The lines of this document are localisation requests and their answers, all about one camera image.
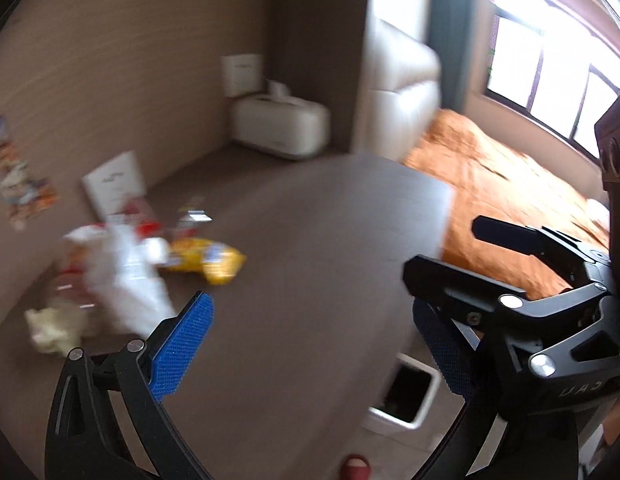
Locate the white tissue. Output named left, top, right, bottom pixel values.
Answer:
left=24, top=305, right=86, bottom=358

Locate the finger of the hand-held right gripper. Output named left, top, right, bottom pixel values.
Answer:
left=471, top=216, right=613, bottom=292
left=402, top=255, right=620, bottom=417

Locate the clear shiny wrapper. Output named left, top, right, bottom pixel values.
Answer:
left=175, top=208, right=213, bottom=241

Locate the window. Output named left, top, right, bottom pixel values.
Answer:
left=485, top=0, right=620, bottom=153

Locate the orange blanket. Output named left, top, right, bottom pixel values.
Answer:
left=402, top=109, right=613, bottom=301

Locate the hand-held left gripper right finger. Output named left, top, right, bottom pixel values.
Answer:
left=411, top=300, right=579, bottom=480

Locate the white pillow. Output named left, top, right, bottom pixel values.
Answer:
left=586, top=198, right=612, bottom=231

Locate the red and white packet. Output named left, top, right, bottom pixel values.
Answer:
left=107, top=197, right=163, bottom=238

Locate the orange and white snack packet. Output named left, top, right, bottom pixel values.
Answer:
left=62, top=225, right=111, bottom=273

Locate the clear plastic container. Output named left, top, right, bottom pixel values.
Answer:
left=47, top=270, right=98, bottom=336

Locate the grey curtain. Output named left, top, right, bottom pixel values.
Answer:
left=430, top=0, right=496, bottom=111

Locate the white trash bin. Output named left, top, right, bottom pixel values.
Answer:
left=367, top=352, right=436, bottom=430

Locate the white plastic bag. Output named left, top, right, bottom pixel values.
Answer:
left=85, top=222, right=176, bottom=333

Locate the white tissue box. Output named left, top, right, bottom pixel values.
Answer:
left=231, top=80, right=332, bottom=161

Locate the yellow snack bag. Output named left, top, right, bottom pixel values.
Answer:
left=160, top=237, right=247, bottom=286

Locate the white wall socket plate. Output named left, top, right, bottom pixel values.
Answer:
left=81, top=150, right=147, bottom=221
left=220, top=52, right=265, bottom=98

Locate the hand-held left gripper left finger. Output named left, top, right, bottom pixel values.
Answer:
left=45, top=291, right=216, bottom=480

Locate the cluster of cartoon wall stickers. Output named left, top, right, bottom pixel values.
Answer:
left=0, top=115, right=58, bottom=231

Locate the red round object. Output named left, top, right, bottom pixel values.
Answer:
left=340, top=454, right=372, bottom=480

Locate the white padded headboard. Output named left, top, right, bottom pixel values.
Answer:
left=355, top=17, right=443, bottom=163

